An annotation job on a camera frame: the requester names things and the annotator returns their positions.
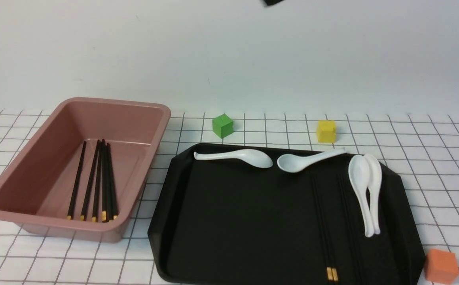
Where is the white ceramic spoon inner right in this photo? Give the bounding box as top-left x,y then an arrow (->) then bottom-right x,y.
348,155 -> 374,238

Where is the yellow foam cube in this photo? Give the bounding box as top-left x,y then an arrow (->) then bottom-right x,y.
316,120 -> 336,144

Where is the black plastic tray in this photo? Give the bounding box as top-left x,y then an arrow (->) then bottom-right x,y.
148,143 -> 425,285

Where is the orange foam cube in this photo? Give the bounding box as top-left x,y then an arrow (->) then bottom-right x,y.
424,249 -> 459,285

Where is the white ceramic spoon far left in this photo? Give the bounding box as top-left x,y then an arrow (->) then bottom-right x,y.
193,148 -> 273,169

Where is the white ceramic spoon outer right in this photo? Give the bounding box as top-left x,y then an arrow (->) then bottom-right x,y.
364,154 -> 383,235

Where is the black chopstick in bin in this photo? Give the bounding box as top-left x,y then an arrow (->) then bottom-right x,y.
66,141 -> 87,220
106,143 -> 119,220
91,141 -> 103,222
80,139 -> 101,221
101,139 -> 108,222

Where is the white ceramic spoon middle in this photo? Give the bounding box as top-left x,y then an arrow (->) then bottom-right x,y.
277,148 -> 347,173

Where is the white ceramic spoon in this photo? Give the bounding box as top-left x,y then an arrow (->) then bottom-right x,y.
277,148 -> 347,173
364,154 -> 383,235
193,148 -> 273,169
348,155 -> 374,238

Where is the pink plastic bin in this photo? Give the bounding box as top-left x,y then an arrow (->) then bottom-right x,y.
0,97 -> 171,243

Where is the green foam cube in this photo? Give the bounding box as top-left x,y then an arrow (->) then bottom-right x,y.
212,114 -> 234,139

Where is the black chopstick gold band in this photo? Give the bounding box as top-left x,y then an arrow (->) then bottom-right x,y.
310,175 -> 336,285
314,175 -> 338,285

